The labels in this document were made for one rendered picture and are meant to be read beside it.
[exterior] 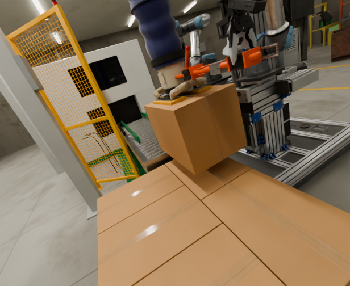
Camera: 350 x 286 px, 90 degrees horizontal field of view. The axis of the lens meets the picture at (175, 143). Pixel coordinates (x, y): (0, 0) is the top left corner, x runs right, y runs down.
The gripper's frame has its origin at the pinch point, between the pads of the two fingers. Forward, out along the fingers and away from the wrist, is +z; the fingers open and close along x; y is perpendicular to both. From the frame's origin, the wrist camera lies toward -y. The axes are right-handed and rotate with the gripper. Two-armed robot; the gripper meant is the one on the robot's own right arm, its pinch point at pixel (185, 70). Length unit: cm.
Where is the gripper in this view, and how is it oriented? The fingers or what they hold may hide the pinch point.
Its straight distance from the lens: 159.5
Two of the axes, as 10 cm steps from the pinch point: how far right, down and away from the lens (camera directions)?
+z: 3.1, 8.7, 3.8
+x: 8.5, -4.3, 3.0
